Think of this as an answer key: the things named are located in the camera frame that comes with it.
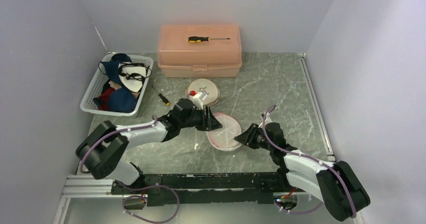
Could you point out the red bra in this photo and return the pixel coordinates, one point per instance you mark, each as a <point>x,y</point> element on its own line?
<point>102,101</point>

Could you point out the pink plastic storage box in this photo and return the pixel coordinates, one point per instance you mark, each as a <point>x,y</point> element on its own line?
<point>177,58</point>

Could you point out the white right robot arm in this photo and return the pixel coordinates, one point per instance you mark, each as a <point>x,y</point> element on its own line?
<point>334,184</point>

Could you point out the small yellow black screwdriver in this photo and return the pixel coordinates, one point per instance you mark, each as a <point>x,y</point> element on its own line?
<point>163,98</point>

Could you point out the beige mesh laundry bag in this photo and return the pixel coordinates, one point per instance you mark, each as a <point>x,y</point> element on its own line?
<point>203,84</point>

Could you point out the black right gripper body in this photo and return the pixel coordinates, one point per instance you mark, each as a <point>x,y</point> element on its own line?
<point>261,141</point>

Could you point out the navy blue bra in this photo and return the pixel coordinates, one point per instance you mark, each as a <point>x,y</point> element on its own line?
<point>120,100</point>

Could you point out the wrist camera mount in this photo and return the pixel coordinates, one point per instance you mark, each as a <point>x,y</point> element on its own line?
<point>198,97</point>
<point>265,119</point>

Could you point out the white mesh bag red zipper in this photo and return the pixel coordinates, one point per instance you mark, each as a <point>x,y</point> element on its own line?
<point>223,138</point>

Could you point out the white plastic basket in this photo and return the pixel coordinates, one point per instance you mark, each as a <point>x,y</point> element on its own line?
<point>96,85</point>

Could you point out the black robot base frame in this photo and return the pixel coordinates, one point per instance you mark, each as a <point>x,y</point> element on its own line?
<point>162,189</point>

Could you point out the beige lace bra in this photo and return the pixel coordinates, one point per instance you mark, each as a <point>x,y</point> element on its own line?
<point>117,86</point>

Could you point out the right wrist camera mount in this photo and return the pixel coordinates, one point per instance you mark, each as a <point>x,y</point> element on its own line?
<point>265,119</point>

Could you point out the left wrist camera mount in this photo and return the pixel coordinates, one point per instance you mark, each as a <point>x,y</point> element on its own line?
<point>198,97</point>

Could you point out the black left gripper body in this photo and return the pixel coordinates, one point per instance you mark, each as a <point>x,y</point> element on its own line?
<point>197,119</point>

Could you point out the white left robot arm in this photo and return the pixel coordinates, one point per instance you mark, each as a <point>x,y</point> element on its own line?
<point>101,152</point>

